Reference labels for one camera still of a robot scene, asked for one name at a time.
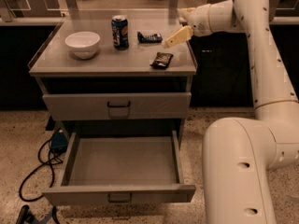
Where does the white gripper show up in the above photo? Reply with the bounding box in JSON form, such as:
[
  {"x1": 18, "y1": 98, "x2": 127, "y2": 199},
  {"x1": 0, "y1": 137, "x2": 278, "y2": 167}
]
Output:
[{"x1": 164, "y1": 4, "x2": 212, "y2": 48}]

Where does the dark chocolate rxbar wrapper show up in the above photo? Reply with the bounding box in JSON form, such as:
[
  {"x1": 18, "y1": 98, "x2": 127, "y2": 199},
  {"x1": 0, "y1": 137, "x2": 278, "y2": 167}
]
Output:
[{"x1": 150, "y1": 52, "x2": 173, "y2": 69}]

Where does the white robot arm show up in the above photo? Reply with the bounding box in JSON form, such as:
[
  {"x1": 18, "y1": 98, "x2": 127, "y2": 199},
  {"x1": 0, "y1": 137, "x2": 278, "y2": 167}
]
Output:
[{"x1": 163, "y1": 0, "x2": 299, "y2": 224}]

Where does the grey drawer cabinet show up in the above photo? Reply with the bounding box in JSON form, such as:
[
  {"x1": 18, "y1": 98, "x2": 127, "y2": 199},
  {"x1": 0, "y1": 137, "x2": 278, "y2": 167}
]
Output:
[{"x1": 30, "y1": 9, "x2": 196, "y2": 136}]

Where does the grey upper drawer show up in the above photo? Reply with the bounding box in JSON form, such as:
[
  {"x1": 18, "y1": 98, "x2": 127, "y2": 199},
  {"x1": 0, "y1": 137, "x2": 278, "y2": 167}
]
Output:
[{"x1": 43, "y1": 92, "x2": 191, "y2": 120}]

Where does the open grey lower drawer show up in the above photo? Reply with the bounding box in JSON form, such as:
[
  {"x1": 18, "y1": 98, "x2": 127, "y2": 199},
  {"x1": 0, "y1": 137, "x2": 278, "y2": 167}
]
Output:
[{"x1": 43, "y1": 133, "x2": 196, "y2": 205}]

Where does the blue pepsi can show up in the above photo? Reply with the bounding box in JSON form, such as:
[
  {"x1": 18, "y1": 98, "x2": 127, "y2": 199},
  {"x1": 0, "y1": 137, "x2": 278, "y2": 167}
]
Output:
[{"x1": 111, "y1": 15, "x2": 129, "y2": 50}]

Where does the white ceramic bowl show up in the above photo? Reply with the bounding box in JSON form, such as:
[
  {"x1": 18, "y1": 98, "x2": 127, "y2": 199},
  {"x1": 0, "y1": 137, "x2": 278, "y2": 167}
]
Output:
[{"x1": 64, "y1": 31, "x2": 100, "y2": 59}]

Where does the blue power adapter box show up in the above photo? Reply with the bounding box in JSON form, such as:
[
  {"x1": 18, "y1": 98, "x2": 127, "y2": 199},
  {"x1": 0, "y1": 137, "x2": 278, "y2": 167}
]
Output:
[{"x1": 50, "y1": 131, "x2": 68, "y2": 153}]

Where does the black object bottom left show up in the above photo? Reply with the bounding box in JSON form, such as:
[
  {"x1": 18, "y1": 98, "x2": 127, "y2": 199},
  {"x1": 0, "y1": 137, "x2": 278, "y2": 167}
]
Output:
[{"x1": 16, "y1": 204, "x2": 35, "y2": 224}]

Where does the black power cable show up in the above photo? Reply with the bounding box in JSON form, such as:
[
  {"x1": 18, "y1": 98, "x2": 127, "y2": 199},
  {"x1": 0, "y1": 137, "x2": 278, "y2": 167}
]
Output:
[{"x1": 18, "y1": 138, "x2": 64, "y2": 203}]

